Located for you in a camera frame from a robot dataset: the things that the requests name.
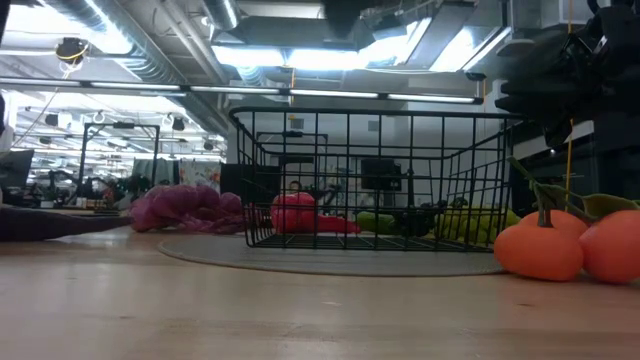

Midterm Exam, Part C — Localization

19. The bright ceiling light panel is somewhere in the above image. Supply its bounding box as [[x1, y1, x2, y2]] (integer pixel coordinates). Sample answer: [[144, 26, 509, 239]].
[[209, 43, 419, 72]]

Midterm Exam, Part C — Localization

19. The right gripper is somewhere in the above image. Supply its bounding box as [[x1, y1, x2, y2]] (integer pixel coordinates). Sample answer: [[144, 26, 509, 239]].
[[494, 7, 640, 149]]

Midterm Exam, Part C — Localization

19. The dark purple eggplant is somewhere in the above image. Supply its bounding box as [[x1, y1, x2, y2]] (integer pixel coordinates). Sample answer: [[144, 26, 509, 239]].
[[0, 208, 133, 243]]

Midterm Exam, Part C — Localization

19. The green cucumber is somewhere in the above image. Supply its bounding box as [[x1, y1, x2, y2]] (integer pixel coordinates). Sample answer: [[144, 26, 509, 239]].
[[355, 210, 401, 236]]

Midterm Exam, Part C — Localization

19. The black round ceiling device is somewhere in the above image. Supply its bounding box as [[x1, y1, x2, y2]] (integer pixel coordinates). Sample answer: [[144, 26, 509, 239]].
[[54, 37, 91, 65]]

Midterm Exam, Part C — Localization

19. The purple grape bunch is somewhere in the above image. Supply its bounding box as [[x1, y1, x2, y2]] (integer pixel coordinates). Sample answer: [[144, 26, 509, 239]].
[[128, 183, 248, 235]]

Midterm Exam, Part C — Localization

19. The black metal rig frame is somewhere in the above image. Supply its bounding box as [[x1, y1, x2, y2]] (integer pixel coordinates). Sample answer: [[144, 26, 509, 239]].
[[78, 122, 161, 201]]

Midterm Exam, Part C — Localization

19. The floral patterned panel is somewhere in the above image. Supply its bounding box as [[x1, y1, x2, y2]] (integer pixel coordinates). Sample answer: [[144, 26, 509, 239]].
[[178, 158, 223, 194]]

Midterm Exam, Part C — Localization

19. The orange tangerine cluster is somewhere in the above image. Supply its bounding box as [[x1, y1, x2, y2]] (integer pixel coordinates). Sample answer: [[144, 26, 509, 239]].
[[493, 156, 640, 285]]

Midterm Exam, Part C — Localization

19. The dark cabinet with white edge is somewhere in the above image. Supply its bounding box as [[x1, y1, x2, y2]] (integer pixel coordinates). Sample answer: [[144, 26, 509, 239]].
[[509, 119, 640, 216]]

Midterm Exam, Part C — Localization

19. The black wire basket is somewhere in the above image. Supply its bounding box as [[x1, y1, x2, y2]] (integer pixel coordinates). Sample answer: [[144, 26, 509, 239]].
[[229, 106, 524, 253]]

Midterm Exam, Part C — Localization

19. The black box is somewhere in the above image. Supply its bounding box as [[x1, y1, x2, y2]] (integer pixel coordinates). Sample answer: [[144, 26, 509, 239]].
[[219, 163, 282, 209]]

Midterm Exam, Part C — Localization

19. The large dark monitor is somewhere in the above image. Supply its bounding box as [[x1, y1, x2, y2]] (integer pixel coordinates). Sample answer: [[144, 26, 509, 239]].
[[0, 148, 35, 206]]

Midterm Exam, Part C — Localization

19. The long LED light bar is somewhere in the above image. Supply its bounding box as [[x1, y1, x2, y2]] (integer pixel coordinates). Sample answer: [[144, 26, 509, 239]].
[[0, 76, 485, 106]]

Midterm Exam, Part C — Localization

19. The silver ceiling duct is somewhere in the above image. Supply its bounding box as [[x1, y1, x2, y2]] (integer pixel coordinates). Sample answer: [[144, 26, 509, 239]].
[[201, 0, 241, 32]]

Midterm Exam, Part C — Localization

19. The small black monitor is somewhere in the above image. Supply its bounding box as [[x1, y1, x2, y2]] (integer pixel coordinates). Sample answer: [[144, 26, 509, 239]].
[[360, 158, 403, 192]]

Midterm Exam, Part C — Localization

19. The green grape bunch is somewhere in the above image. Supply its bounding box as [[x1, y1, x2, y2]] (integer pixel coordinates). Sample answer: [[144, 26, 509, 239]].
[[433, 203, 523, 246]]

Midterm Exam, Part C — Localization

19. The round grey placemat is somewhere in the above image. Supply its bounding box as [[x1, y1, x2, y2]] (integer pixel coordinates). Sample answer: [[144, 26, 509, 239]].
[[158, 233, 506, 278]]

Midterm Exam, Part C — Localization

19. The yellow hanging cable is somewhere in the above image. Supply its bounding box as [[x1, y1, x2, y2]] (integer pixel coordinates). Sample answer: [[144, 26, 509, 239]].
[[564, 0, 575, 211]]

